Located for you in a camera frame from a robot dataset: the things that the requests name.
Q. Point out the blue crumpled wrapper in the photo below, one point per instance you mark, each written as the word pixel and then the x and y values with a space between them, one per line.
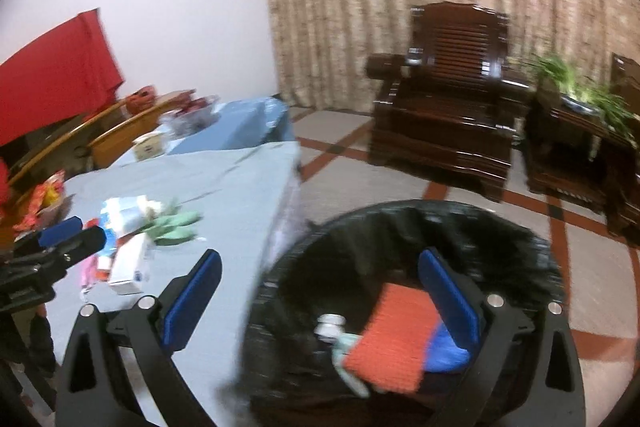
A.
pixel 442 354

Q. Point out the pile of red snack packets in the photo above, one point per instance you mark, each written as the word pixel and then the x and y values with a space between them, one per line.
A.
pixel 42 199

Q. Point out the green potted plant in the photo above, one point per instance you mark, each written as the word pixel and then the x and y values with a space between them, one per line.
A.
pixel 600 99

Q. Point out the glass snack bowl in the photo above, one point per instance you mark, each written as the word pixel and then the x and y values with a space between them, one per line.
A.
pixel 55 212

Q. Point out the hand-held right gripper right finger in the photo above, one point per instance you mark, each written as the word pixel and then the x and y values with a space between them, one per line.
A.
pixel 450 302

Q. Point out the pale green wrapper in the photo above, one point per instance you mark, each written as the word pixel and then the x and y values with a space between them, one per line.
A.
pixel 350 372

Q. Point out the tissue box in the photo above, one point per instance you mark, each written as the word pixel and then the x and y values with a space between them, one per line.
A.
pixel 150 147

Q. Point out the glass fruit bowl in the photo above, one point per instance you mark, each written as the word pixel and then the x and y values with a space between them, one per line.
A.
pixel 192 117

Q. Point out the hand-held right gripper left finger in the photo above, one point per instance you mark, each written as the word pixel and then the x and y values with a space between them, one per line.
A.
pixel 192 302

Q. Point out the blue and white packet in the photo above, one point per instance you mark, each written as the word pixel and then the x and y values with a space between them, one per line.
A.
pixel 120 214

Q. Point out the small white bottle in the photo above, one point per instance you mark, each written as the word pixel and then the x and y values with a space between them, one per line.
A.
pixel 330 325

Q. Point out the grey-blue tablecloth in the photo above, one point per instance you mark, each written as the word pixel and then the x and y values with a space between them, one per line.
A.
pixel 225 197

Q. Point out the orange knitted cloth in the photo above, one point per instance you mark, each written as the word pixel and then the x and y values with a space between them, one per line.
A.
pixel 395 342

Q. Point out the blue tablecloth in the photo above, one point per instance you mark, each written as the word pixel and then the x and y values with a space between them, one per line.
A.
pixel 240 127

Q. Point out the dark wooden armchair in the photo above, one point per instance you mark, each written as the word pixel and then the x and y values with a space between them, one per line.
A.
pixel 450 107

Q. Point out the white cardboard box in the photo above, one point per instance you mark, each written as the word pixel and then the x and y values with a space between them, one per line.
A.
pixel 127 267

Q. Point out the dark wooden side table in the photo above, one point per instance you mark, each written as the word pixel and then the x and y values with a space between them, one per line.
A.
pixel 570 157

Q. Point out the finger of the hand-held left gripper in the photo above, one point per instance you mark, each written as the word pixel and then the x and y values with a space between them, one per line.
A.
pixel 82 241
pixel 60 229

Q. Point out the red cloth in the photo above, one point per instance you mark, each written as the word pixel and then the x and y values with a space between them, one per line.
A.
pixel 55 72

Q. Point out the black lined trash bin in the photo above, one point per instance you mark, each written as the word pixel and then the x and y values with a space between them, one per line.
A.
pixel 350 257

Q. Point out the pale green glove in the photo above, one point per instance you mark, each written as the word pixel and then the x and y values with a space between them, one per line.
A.
pixel 175 224

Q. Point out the pink wrapper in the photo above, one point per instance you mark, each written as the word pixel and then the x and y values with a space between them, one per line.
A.
pixel 92 274

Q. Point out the red bag with dark print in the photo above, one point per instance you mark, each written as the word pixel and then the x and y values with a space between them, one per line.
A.
pixel 141 99

